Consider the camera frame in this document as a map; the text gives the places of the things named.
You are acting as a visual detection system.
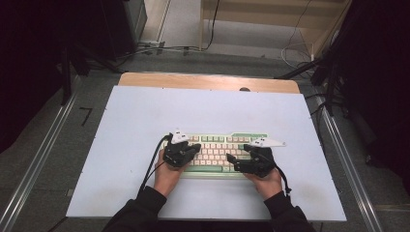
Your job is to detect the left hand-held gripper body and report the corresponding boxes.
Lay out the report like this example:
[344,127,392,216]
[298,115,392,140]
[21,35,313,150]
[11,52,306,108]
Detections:
[161,129,194,169]

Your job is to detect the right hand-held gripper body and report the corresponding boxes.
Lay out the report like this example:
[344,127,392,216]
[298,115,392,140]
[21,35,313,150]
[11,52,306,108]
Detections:
[234,136,287,179]

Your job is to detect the green and pink keyboard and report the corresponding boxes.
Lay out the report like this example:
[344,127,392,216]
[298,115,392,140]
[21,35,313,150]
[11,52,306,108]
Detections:
[158,131,277,181]

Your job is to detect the person's right hand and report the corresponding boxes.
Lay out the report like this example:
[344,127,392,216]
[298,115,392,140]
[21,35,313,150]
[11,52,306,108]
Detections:
[243,166,284,202]

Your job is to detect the person's left hand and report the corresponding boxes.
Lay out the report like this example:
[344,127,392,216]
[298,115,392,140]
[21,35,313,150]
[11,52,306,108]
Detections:
[153,149,190,198]

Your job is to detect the white table board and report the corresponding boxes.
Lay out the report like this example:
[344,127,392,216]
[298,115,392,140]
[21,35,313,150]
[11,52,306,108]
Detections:
[65,84,348,223]

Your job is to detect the wooden table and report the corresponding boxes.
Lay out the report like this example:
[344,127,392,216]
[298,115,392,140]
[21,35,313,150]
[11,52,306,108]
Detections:
[117,72,302,95]

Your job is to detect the black metal stand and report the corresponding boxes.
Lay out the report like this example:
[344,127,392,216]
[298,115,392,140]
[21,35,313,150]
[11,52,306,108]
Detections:
[273,53,351,118]
[58,41,124,106]

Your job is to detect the light wooden shelf unit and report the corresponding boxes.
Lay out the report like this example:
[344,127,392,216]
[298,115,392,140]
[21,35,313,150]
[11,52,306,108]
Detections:
[198,0,353,61]

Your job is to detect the black cabinet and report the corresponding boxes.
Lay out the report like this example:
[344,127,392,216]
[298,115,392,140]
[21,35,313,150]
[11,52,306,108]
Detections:
[100,0,149,61]

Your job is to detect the dark curtain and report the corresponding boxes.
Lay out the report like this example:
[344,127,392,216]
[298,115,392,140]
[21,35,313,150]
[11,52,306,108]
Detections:
[0,0,109,155]
[332,0,410,196]

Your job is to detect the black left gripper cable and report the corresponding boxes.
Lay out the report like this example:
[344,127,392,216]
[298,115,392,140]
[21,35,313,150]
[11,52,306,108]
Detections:
[137,132,174,196]

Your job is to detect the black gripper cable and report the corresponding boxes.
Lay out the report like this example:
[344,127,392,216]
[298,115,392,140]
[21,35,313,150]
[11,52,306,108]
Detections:
[271,159,294,198]
[137,132,174,196]

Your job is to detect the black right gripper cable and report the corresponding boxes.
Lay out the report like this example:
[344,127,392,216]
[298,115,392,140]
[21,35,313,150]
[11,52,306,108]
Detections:
[271,159,294,198]

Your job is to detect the black floor cables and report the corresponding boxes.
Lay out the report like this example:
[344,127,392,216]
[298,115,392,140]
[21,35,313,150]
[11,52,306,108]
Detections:
[115,41,207,63]

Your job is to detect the aluminium floor rail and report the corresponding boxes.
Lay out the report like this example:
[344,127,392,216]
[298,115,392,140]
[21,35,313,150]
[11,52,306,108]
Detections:
[317,96,385,232]
[0,91,79,232]

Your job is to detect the grey hanging cable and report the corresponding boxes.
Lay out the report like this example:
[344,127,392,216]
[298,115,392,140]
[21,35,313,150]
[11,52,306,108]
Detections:
[279,0,314,71]

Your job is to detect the black hanging cable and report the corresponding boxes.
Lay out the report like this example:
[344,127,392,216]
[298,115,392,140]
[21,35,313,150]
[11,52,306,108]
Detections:
[204,0,222,52]

